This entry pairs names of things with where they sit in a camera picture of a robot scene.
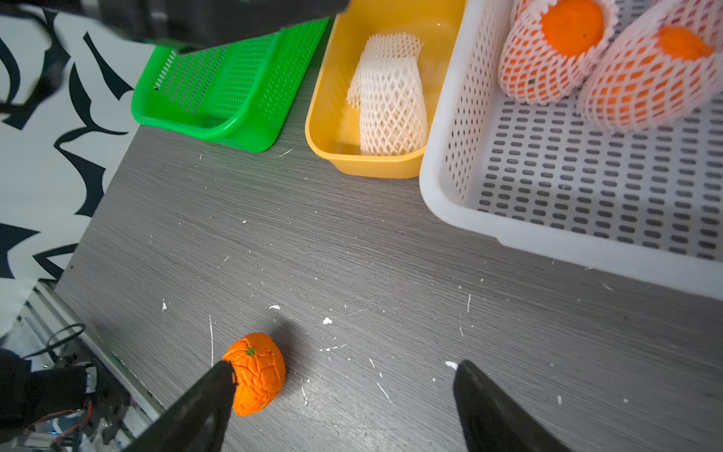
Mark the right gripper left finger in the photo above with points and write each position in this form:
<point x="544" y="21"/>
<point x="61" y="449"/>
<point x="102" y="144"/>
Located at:
<point x="197" y="421"/>

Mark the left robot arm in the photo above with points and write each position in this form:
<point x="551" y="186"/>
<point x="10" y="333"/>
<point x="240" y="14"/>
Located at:
<point x="185" y="25"/>

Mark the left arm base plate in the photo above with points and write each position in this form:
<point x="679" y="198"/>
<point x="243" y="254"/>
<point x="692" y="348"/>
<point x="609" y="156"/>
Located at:
<point x="62" y="398"/>

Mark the white perforated plastic basket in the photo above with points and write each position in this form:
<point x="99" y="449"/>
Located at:
<point x="646" y="205"/>

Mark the netted orange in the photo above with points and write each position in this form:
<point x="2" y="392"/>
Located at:
<point x="553" y="46"/>
<point x="260" y="372"/>
<point x="662" y="67"/>

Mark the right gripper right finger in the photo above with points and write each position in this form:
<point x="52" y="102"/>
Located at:
<point x="492" y="421"/>

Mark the green plastic basket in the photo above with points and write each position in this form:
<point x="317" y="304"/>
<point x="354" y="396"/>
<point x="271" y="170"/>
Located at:
<point x="237" y="95"/>

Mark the white foam net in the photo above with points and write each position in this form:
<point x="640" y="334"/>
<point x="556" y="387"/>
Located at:
<point x="393" y="113"/>
<point x="398" y="45"/>

